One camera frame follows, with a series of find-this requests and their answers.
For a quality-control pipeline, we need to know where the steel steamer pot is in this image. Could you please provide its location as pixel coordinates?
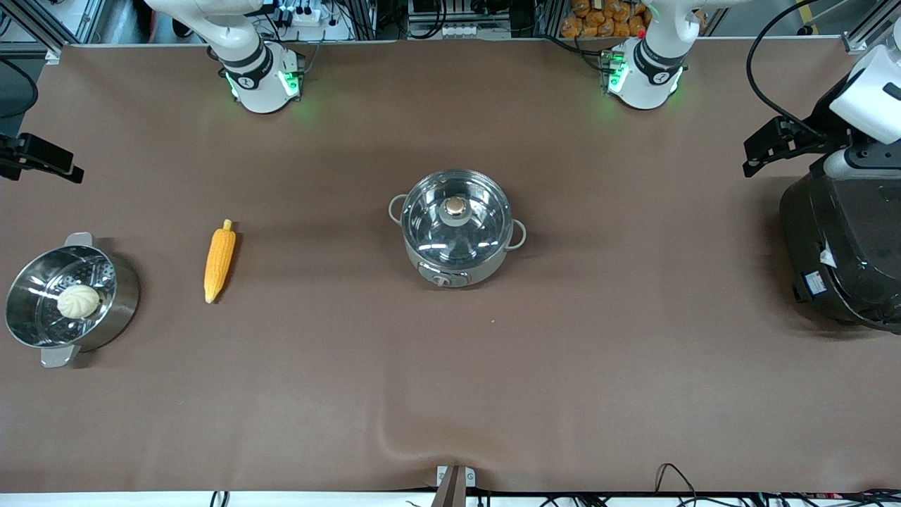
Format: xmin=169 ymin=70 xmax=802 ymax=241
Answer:
xmin=4 ymin=232 xmax=141 ymax=369

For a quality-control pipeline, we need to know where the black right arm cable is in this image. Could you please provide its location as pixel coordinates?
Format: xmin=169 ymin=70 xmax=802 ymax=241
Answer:
xmin=0 ymin=59 xmax=40 ymax=119

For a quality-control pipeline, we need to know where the black rice cooker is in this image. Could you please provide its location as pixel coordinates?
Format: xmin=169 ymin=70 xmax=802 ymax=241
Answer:
xmin=778 ymin=151 xmax=901 ymax=333

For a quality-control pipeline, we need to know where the glass pot lid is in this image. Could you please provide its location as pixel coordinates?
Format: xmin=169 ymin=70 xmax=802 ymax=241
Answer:
xmin=401 ymin=170 xmax=513 ymax=268

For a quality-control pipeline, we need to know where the white power strip with plugs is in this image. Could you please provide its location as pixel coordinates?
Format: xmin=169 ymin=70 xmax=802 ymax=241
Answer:
xmin=276 ymin=2 xmax=333 ymax=27

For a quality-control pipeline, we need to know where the aluminium frame rail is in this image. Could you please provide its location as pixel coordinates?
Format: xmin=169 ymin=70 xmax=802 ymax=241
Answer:
xmin=0 ymin=0 xmax=108 ymax=58
xmin=840 ymin=0 xmax=901 ymax=54

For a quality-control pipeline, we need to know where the brown table mat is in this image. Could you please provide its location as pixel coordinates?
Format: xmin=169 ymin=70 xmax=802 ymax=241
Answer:
xmin=0 ymin=39 xmax=901 ymax=494

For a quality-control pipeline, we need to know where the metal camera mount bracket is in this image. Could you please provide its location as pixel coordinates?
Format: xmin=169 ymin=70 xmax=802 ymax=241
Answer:
xmin=435 ymin=464 xmax=477 ymax=507

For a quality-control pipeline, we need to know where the black electronics box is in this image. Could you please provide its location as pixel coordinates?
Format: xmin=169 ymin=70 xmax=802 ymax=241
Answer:
xmin=407 ymin=0 xmax=512 ymax=23

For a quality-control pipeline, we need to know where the bag of orange buns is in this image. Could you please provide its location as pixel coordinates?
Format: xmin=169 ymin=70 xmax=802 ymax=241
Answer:
xmin=559 ymin=0 xmax=652 ymax=39

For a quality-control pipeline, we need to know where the white steamed bun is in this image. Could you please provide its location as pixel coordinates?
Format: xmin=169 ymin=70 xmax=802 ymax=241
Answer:
xmin=56 ymin=284 xmax=101 ymax=320

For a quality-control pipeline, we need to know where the yellow corn cob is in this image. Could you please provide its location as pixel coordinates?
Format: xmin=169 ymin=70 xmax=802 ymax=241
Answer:
xmin=203 ymin=219 xmax=237 ymax=304

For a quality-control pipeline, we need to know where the black cable loop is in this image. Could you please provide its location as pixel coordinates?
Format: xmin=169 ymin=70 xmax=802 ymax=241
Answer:
xmin=654 ymin=463 xmax=699 ymax=498

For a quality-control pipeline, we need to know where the grey electric cooking pot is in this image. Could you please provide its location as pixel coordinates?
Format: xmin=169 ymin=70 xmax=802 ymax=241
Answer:
xmin=389 ymin=169 xmax=527 ymax=289

